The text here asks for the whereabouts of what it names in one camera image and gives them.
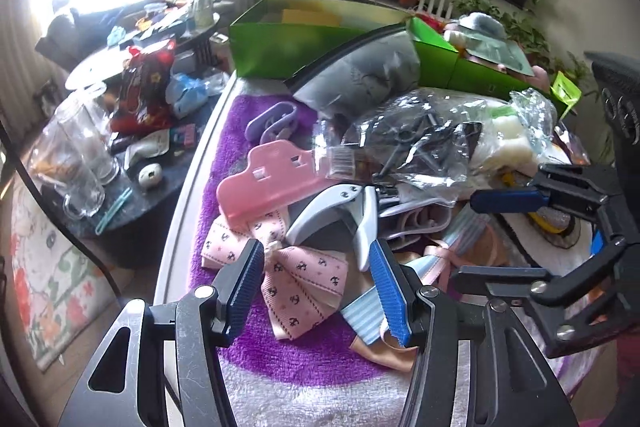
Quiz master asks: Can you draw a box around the pink anchor ribbon bow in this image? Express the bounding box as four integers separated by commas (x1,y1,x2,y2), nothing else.
201,209,348,340

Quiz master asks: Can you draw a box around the yellow cardboard box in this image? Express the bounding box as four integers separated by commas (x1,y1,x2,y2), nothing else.
282,9,342,27

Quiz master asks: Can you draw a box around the white sponge in plastic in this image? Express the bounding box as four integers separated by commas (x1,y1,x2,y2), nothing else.
469,105,555,176

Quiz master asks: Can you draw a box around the silver yellow scrub pad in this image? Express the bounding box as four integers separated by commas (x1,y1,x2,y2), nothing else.
500,171,575,239

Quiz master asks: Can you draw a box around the black items zip bag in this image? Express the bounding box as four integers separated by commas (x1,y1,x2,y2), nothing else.
283,22,557,208

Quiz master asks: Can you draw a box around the silver hole punch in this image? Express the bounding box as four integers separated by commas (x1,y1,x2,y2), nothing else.
285,183,378,272

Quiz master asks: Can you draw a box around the pink plastic clip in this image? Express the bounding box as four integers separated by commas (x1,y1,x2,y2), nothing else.
216,140,338,228

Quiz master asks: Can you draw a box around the green snack pouch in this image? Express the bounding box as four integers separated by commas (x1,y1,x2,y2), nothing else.
550,72,582,119

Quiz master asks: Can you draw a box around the pale green refill pouch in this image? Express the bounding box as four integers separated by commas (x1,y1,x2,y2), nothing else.
466,38,534,76

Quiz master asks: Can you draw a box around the purple plastic clip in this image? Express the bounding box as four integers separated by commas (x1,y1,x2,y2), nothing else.
244,101,298,145

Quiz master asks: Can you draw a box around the white router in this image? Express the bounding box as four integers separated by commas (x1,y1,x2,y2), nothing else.
416,0,454,22

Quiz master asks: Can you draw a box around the red gift bag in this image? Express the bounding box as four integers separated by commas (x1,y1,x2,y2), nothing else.
110,46,175,135

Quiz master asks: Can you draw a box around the glass mug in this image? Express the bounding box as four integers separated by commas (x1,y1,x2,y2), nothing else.
28,121,105,220

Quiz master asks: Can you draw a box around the green box left compartment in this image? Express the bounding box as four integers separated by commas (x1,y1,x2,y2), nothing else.
229,0,409,80

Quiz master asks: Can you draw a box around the round coffee table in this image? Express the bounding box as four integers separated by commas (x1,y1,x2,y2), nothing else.
65,12,220,91

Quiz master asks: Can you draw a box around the blue fluffy ring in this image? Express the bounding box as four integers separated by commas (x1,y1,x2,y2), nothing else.
456,12,508,40

